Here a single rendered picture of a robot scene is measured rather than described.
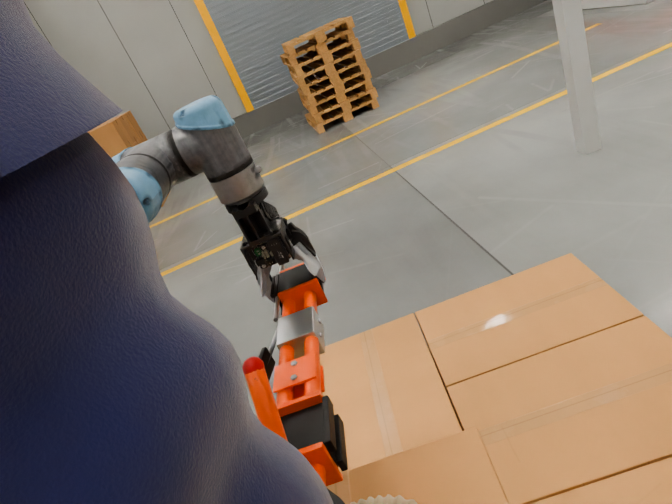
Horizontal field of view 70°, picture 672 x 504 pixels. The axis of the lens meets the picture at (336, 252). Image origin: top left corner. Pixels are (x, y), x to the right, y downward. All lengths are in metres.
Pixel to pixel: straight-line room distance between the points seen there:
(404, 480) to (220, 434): 0.50
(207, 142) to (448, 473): 0.54
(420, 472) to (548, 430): 0.72
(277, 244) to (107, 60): 9.48
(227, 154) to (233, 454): 0.56
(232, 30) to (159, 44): 1.35
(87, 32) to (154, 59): 1.15
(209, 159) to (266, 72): 9.03
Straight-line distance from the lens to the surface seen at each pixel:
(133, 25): 10.02
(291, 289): 0.82
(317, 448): 0.53
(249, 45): 9.70
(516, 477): 1.28
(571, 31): 3.69
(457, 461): 0.67
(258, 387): 0.52
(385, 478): 0.68
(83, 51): 10.24
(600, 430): 1.34
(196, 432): 0.17
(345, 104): 7.42
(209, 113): 0.71
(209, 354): 0.19
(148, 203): 0.61
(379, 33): 10.05
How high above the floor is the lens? 1.61
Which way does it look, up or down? 26 degrees down
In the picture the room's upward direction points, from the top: 24 degrees counter-clockwise
